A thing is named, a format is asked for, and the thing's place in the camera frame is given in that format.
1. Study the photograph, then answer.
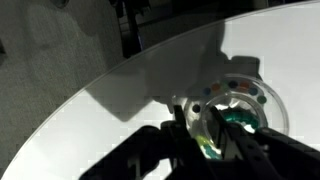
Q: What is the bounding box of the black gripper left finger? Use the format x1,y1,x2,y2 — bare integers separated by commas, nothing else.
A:
172,104,214,180

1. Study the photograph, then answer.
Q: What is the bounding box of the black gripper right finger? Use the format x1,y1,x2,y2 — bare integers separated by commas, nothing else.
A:
209,106,278,180

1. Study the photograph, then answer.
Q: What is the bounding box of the clear ring with coloured beads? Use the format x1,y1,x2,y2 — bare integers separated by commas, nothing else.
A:
182,73,290,162

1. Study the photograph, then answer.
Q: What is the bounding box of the teal toothed ring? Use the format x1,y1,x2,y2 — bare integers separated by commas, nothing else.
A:
203,109,261,161

